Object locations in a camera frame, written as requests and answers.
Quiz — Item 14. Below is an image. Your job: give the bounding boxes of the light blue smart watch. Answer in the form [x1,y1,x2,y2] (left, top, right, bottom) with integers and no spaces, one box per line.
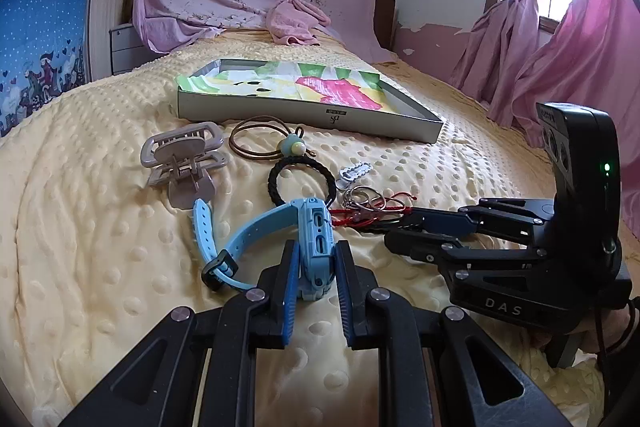
[192,197,335,301]

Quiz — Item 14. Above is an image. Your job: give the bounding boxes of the silver rings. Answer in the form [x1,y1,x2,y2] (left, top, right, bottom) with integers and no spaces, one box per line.
[328,184,418,228]

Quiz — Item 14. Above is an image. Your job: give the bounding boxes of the white scalloped hair clip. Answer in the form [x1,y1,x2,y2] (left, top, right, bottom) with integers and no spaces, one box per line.
[335,161,372,191]

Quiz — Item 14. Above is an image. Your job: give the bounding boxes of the black braided hair tie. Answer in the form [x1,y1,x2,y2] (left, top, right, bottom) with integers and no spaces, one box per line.
[267,154,338,208]

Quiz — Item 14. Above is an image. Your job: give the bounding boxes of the brown cord with green flower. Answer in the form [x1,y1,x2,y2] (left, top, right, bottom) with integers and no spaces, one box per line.
[228,115,317,160]

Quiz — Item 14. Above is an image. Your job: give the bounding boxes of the beige hair claw clip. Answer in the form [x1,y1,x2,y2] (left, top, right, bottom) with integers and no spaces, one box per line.
[140,121,228,210]

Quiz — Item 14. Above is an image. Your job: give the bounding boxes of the right hand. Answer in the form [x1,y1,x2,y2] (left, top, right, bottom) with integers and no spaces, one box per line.
[572,307,630,353]

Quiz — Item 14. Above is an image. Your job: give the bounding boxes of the pink window curtain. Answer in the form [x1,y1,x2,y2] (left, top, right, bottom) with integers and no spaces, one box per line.
[451,0,639,233]

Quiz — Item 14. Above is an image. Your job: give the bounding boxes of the grey tray with colourful lining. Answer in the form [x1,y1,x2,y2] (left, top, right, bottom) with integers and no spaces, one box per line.
[175,57,444,144]

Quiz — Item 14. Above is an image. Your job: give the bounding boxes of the yellow dotted bed blanket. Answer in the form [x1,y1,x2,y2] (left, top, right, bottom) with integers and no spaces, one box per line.
[0,27,622,427]

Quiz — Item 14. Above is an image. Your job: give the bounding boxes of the dark wooden headboard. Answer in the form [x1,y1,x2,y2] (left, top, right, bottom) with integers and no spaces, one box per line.
[373,0,397,51]

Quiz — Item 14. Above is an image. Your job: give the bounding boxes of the crumpled pink cloth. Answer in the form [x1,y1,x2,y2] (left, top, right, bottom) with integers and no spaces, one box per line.
[266,0,331,46]

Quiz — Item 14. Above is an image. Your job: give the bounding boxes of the grey bedside drawer unit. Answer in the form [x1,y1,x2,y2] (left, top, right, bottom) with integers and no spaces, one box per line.
[110,24,160,75]

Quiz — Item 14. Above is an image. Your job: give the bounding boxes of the blue patterned fabric wardrobe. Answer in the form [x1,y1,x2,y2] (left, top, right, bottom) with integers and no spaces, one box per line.
[1,0,89,135]

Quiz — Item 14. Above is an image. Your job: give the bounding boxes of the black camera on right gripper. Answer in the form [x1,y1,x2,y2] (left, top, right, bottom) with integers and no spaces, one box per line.
[536,102,622,255]

